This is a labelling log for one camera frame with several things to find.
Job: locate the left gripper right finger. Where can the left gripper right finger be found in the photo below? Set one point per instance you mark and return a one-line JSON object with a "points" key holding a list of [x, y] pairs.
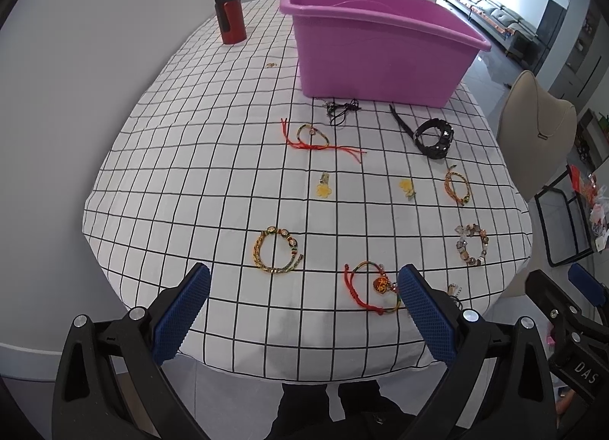
{"points": [[497, 383]]}

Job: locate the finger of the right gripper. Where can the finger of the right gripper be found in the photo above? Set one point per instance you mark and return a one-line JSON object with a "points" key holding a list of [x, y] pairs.
{"points": [[594, 291], [551, 300]]}

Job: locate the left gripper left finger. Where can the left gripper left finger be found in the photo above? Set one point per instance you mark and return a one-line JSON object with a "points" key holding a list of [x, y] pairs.
{"points": [[88, 401]]}

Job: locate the yellow flower charm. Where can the yellow flower charm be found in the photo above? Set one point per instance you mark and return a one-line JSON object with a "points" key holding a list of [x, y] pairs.
{"points": [[407, 186]]}

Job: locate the black metal rack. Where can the black metal rack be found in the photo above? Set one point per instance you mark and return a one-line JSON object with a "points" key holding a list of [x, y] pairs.
{"points": [[565, 229]]}

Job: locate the small silver charm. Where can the small silver charm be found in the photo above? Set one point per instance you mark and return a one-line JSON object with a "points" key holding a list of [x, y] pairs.
{"points": [[453, 292]]}

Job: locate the beige chair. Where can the beige chair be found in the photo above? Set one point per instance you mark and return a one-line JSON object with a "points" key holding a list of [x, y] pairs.
{"points": [[535, 133]]}

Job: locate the white checkered tablecloth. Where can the white checkered tablecloth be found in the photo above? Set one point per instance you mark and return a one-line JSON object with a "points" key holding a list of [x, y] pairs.
{"points": [[218, 164]]}

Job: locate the grey sofa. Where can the grey sofa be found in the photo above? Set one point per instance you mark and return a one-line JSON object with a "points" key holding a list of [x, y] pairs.
{"points": [[505, 26]]}

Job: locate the purple plastic tub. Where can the purple plastic tub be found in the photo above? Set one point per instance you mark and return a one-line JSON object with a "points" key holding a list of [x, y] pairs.
{"points": [[396, 51]]}

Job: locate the red metal bottle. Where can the red metal bottle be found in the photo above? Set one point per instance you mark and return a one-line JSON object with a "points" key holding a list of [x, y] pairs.
{"points": [[231, 21]]}

